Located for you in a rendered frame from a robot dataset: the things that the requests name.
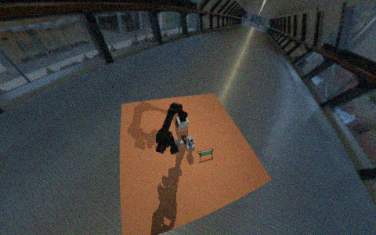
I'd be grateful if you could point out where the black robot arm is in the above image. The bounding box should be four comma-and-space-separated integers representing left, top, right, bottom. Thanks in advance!
156, 102, 188, 154

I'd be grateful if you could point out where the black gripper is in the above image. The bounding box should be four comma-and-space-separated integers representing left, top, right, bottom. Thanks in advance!
167, 131, 179, 154

